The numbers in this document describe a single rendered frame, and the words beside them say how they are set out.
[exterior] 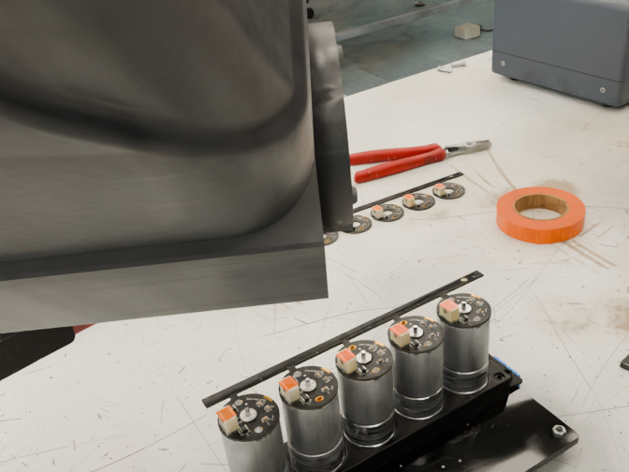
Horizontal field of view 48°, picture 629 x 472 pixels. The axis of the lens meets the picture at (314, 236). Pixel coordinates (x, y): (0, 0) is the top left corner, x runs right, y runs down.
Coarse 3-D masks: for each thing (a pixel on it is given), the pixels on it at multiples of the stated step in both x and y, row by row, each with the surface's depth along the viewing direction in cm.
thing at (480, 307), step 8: (448, 296) 34; (456, 296) 34; (464, 296) 34; (472, 296) 34; (472, 304) 33; (480, 304) 33; (488, 304) 33; (472, 312) 33; (480, 312) 33; (488, 312) 33; (456, 320) 32; (464, 320) 32; (472, 320) 32; (480, 320) 32; (464, 328) 32
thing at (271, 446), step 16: (240, 400) 29; (240, 416) 29; (256, 416) 29; (272, 432) 28; (240, 448) 28; (256, 448) 28; (272, 448) 28; (240, 464) 28; (256, 464) 28; (272, 464) 29
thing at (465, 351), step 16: (448, 336) 33; (464, 336) 32; (480, 336) 33; (448, 352) 33; (464, 352) 33; (480, 352) 33; (448, 368) 34; (464, 368) 33; (480, 368) 34; (448, 384) 34; (464, 384) 34; (480, 384) 34
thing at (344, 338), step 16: (448, 288) 34; (416, 304) 34; (384, 320) 33; (336, 336) 32; (352, 336) 32; (304, 352) 32; (320, 352) 31; (272, 368) 31; (288, 368) 31; (240, 384) 30; (256, 384) 30; (208, 400) 30; (224, 400) 30
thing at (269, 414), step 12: (240, 396) 30; (252, 396) 29; (264, 396) 29; (240, 408) 29; (264, 408) 29; (276, 408) 29; (240, 420) 28; (264, 420) 28; (276, 420) 28; (240, 432) 28; (252, 432) 28; (264, 432) 28
